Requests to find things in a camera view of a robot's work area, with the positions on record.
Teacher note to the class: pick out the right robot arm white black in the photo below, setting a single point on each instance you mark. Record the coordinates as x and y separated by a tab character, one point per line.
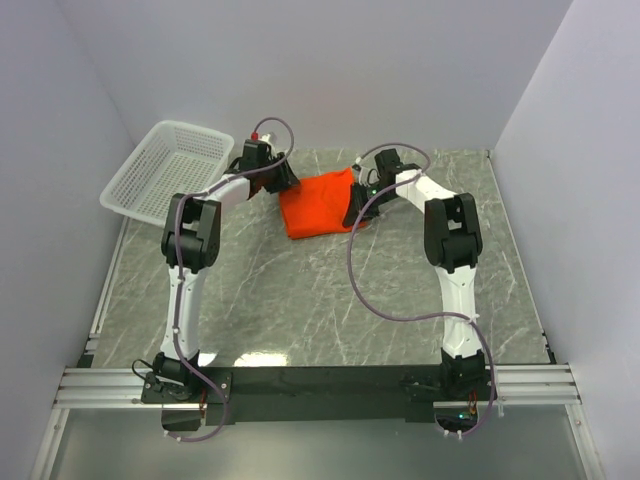
452	244

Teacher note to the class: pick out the orange t shirt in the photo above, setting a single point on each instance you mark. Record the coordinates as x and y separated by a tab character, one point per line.
317	206

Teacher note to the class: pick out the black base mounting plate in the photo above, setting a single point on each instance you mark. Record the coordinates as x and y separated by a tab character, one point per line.
280	393

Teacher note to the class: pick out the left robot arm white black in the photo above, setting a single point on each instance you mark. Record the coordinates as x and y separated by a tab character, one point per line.
191	244

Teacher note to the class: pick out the aluminium extrusion rail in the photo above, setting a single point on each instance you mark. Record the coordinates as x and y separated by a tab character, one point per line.
271	301

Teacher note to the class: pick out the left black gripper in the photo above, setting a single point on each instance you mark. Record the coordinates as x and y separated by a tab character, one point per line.
286	179

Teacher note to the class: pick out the white perforated plastic basket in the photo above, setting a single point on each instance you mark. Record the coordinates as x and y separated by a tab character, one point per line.
173	157

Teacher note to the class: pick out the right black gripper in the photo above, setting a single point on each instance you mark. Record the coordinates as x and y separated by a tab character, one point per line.
357	202

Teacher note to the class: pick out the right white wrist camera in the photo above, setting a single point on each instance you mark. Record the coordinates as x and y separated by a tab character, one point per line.
364	175

